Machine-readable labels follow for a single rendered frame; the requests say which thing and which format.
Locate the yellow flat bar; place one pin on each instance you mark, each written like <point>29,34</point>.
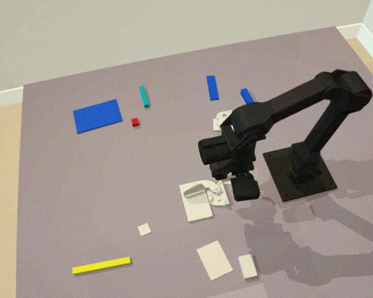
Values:
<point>97,266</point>

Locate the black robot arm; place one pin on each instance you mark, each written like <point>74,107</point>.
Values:
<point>345,90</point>

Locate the small red block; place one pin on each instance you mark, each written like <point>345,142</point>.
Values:
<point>134,122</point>

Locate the teal rectangular bar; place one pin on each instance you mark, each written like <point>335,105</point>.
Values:
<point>144,97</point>

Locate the blue flat plate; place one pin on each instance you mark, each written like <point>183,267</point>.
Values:
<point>97,116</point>

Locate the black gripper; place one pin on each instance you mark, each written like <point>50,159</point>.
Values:
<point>245,188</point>

